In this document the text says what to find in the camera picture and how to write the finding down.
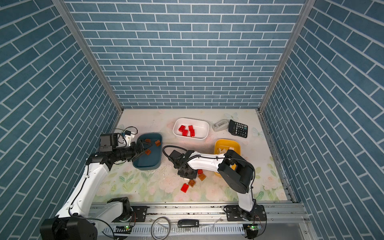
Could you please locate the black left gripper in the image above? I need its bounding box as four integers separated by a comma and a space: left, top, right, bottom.
112, 139, 153, 162

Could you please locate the brown lego brick low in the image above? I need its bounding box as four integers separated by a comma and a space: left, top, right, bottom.
188, 180, 196, 187

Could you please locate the red lego brick front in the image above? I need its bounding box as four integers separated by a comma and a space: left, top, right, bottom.
181, 184, 189, 193

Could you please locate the red lego brick pair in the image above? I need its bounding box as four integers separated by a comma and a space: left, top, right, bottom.
189, 125, 195, 137

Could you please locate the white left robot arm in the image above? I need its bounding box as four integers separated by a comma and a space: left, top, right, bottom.
40, 133, 152, 240

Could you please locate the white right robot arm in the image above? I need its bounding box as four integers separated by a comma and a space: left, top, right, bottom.
163, 146, 256, 221

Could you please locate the dark teal plastic bin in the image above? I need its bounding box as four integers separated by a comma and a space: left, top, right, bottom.
133, 133, 163, 171

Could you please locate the brown lego brick right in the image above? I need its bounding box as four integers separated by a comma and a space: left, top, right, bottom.
198, 174, 206, 181

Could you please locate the white plastic bin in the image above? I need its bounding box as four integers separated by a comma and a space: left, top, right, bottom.
173, 118, 210, 141

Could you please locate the yellow plastic bin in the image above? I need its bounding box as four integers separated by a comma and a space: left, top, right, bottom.
213, 138, 242, 178

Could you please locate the grey tape dispenser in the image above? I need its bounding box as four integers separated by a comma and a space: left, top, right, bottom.
212, 119, 230, 132

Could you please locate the black desk calculator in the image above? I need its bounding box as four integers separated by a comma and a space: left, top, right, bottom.
228, 120, 248, 139

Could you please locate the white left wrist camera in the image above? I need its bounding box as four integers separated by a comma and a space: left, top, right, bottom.
122, 131, 135, 147

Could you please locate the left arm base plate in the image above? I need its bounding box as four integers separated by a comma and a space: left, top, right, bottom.
132, 206, 148, 223

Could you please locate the coiled grey cable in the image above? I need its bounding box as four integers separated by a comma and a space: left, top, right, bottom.
150, 216, 171, 240

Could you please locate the black remote on rail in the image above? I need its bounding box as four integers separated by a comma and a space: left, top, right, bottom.
178, 219, 200, 228

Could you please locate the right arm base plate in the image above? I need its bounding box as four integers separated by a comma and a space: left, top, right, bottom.
224, 204, 267, 222

